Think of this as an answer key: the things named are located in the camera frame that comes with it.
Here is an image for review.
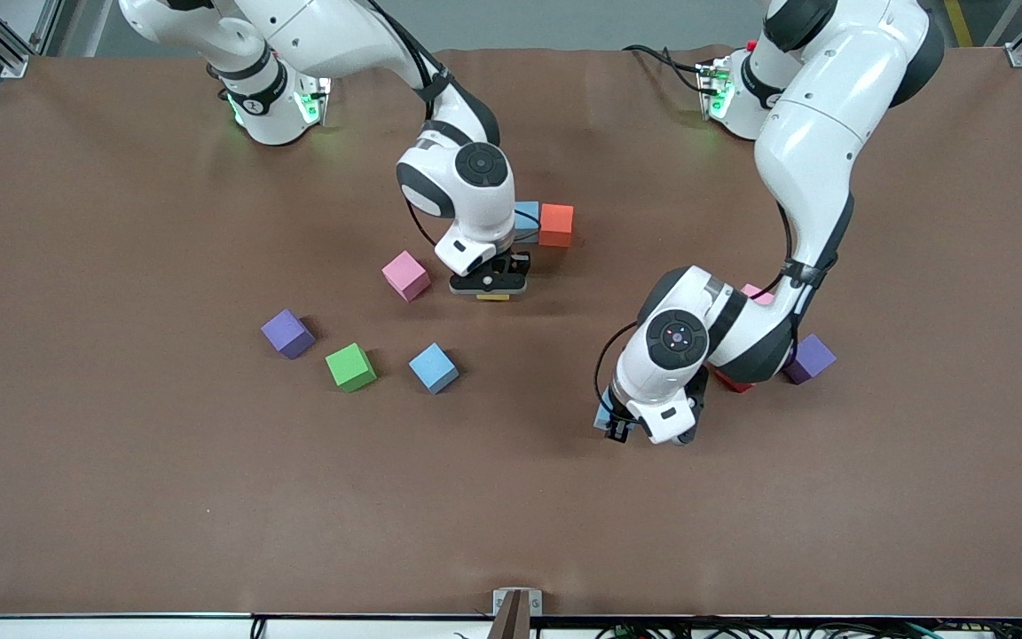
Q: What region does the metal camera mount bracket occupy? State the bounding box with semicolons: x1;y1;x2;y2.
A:
491;588;544;639

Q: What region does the left arm base connector plate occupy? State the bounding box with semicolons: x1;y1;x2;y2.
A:
696;55;736;121

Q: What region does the black base cable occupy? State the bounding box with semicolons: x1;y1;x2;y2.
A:
622;44;709;94

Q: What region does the orange foam block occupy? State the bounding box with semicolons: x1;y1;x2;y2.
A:
539;203;576;249

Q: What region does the brown table cover sheet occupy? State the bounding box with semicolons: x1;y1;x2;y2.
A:
0;44;1022;618

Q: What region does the purple foam block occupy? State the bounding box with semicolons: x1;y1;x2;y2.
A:
261;309;317;360
782;334;838;386

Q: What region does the right arm base connector plate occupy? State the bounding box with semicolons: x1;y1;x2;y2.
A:
294;75;334;127

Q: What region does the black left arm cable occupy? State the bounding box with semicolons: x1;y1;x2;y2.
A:
595;202;800;418

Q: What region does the green foam block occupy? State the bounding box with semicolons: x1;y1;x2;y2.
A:
325;343;379;394

